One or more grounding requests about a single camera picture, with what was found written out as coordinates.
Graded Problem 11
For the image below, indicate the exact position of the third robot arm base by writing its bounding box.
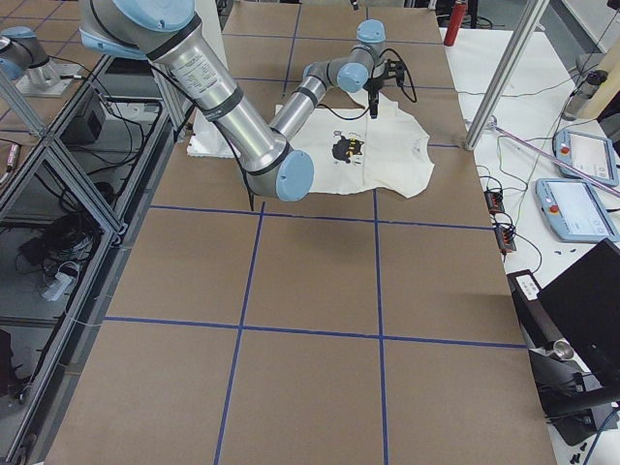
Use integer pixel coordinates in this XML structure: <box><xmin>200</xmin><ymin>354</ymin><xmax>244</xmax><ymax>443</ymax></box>
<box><xmin>1</xmin><ymin>26</ymin><xmax>83</xmax><ymax>98</ymax></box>

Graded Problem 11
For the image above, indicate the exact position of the red metal bottle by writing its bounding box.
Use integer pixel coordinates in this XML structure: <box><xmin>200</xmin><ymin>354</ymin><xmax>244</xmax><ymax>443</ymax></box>
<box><xmin>444</xmin><ymin>0</ymin><xmax>468</xmax><ymax>47</ymax></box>

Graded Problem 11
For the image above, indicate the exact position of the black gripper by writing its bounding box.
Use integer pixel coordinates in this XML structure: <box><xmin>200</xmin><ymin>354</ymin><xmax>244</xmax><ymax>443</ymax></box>
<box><xmin>365</xmin><ymin>59</ymin><xmax>405</xmax><ymax>118</ymax></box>

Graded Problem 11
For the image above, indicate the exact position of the cream long-sleeve cat shirt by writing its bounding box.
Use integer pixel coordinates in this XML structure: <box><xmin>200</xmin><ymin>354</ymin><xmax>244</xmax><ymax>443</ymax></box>
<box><xmin>186</xmin><ymin>91</ymin><xmax>436</xmax><ymax>199</ymax></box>

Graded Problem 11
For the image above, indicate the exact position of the white reacher grabber stick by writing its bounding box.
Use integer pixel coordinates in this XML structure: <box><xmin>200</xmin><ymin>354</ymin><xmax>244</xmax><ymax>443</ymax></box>
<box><xmin>486</xmin><ymin>119</ymin><xmax>609</xmax><ymax>187</ymax></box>

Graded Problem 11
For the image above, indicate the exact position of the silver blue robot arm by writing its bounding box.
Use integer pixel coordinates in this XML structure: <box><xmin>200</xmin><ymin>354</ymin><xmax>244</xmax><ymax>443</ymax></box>
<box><xmin>270</xmin><ymin>19</ymin><xmax>407</xmax><ymax>139</ymax></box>
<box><xmin>79</xmin><ymin>0</ymin><xmax>314</xmax><ymax>202</ymax></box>

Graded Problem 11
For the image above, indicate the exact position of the blue teach pendant far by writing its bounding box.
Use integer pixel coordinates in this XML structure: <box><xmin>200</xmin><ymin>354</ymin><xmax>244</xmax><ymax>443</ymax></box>
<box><xmin>554</xmin><ymin>129</ymin><xmax>619</xmax><ymax>187</ymax></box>

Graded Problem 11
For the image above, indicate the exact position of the grey aluminium frame post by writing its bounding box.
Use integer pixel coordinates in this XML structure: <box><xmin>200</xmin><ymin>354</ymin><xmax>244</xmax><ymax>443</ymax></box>
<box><xmin>464</xmin><ymin>0</ymin><xmax>550</xmax><ymax>151</ymax></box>

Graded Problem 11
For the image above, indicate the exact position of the blue teach pendant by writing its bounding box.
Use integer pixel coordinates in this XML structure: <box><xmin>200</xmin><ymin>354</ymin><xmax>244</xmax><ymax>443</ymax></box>
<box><xmin>554</xmin><ymin>129</ymin><xmax>619</xmax><ymax>187</ymax></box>
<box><xmin>535</xmin><ymin>178</ymin><xmax>619</xmax><ymax>243</ymax></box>

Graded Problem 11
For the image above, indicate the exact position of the black label box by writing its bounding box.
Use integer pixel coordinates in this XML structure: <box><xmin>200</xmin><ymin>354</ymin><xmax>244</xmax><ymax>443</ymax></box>
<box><xmin>507</xmin><ymin>269</ymin><xmax>563</xmax><ymax>349</ymax></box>

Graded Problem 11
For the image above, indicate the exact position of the blue teach pendant near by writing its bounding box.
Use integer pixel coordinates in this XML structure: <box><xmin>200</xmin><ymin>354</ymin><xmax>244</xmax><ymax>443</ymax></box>
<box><xmin>535</xmin><ymin>178</ymin><xmax>619</xmax><ymax>243</ymax></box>

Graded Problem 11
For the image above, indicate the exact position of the aluminium frame rack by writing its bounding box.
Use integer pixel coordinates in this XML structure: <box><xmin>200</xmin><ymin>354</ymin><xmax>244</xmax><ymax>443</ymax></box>
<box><xmin>1</xmin><ymin>56</ymin><xmax>193</xmax><ymax>464</ymax></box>

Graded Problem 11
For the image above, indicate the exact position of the black monitor on stand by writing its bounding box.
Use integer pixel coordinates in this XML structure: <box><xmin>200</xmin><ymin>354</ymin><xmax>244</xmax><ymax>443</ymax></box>
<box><xmin>530</xmin><ymin>239</ymin><xmax>619</xmax><ymax>446</ymax></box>

